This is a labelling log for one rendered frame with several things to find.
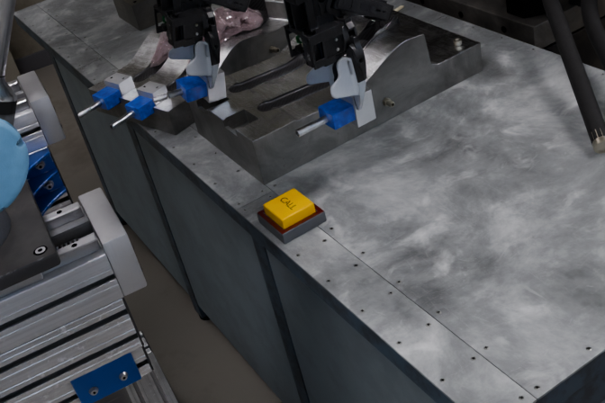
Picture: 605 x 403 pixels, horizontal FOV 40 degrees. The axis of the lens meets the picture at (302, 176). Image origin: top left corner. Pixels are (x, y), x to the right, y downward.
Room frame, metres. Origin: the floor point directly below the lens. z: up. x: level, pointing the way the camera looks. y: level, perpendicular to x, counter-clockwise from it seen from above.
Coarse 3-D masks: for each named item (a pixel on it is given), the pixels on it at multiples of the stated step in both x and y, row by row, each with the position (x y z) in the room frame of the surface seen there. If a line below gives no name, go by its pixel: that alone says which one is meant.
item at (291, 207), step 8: (288, 192) 1.09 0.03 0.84; (296, 192) 1.09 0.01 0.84; (272, 200) 1.08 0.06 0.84; (280, 200) 1.08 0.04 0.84; (288, 200) 1.07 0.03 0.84; (296, 200) 1.07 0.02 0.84; (304, 200) 1.06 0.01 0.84; (264, 208) 1.07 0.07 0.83; (272, 208) 1.06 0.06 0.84; (280, 208) 1.05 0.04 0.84; (288, 208) 1.05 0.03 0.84; (296, 208) 1.04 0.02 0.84; (304, 208) 1.04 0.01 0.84; (312, 208) 1.05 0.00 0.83; (272, 216) 1.05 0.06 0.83; (280, 216) 1.03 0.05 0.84; (288, 216) 1.03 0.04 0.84; (296, 216) 1.03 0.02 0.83; (304, 216) 1.04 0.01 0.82; (280, 224) 1.03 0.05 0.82; (288, 224) 1.03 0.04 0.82
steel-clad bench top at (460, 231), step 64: (64, 0) 2.40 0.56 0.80; (512, 64) 1.39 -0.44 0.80; (192, 128) 1.45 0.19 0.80; (384, 128) 1.28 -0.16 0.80; (448, 128) 1.22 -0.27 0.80; (512, 128) 1.18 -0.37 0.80; (576, 128) 1.13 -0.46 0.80; (256, 192) 1.17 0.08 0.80; (320, 192) 1.13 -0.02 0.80; (384, 192) 1.08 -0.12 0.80; (448, 192) 1.04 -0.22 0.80; (512, 192) 1.00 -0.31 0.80; (576, 192) 0.97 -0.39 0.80; (320, 256) 0.96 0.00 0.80; (384, 256) 0.93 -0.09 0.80; (448, 256) 0.89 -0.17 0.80; (512, 256) 0.86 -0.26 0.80; (576, 256) 0.83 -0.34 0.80; (384, 320) 0.80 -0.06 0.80; (448, 320) 0.77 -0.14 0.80; (512, 320) 0.75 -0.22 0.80; (576, 320) 0.72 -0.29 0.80; (448, 384) 0.67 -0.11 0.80; (512, 384) 0.65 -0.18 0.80
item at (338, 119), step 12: (372, 96) 1.14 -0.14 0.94; (324, 108) 1.14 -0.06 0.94; (336, 108) 1.13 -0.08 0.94; (348, 108) 1.13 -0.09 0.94; (372, 108) 1.14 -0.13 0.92; (324, 120) 1.12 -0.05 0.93; (336, 120) 1.11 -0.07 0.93; (348, 120) 1.12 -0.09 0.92; (360, 120) 1.13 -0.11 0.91; (372, 120) 1.14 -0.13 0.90; (300, 132) 1.10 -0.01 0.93
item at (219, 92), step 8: (176, 80) 1.36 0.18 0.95; (184, 80) 1.36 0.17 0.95; (192, 80) 1.35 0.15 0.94; (200, 80) 1.35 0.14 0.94; (216, 80) 1.34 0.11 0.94; (224, 80) 1.35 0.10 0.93; (176, 88) 1.36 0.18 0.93; (184, 88) 1.33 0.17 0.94; (192, 88) 1.33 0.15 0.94; (200, 88) 1.33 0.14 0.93; (208, 88) 1.34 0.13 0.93; (216, 88) 1.35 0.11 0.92; (224, 88) 1.35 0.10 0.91; (160, 96) 1.32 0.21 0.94; (168, 96) 1.33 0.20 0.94; (184, 96) 1.34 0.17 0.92; (192, 96) 1.33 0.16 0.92; (200, 96) 1.34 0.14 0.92; (208, 96) 1.34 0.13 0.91; (216, 96) 1.35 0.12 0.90; (224, 96) 1.35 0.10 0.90
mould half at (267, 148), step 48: (288, 48) 1.51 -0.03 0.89; (384, 48) 1.33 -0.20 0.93; (432, 48) 1.42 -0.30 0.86; (480, 48) 1.40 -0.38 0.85; (240, 96) 1.35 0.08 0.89; (384, 96) 1.30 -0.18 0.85; (432, 96) 1.34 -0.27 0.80; (240, 144) 1.23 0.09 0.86; (288, 144) 1.21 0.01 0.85; (336, 144) 1.25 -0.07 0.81
